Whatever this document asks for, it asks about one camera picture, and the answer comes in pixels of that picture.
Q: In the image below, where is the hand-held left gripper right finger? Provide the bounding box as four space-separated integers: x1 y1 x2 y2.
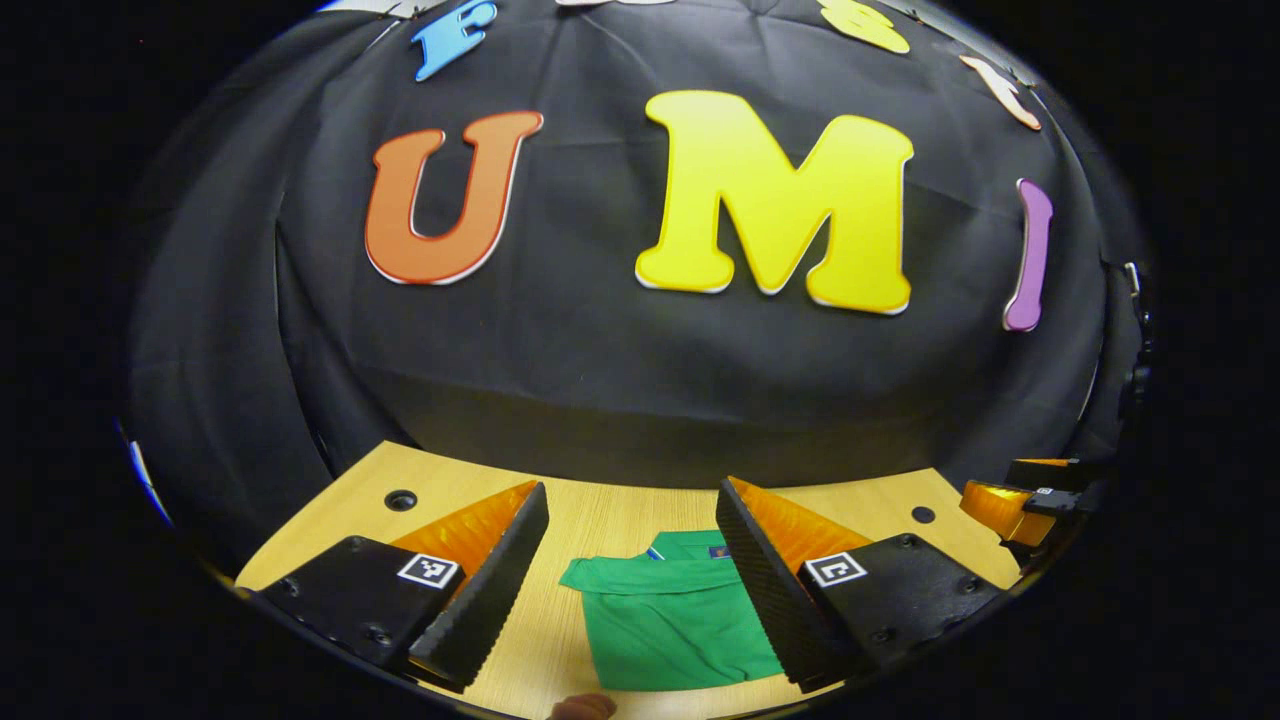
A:
714 475 1007 695

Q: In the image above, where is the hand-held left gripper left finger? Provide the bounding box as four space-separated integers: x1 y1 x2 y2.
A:
255 480 551 694

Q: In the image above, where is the green T-shirt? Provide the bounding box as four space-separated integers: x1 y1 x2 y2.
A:
558 530 787 693

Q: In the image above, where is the black backdrop cloth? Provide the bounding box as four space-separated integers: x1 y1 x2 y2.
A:
120 0 1151 561

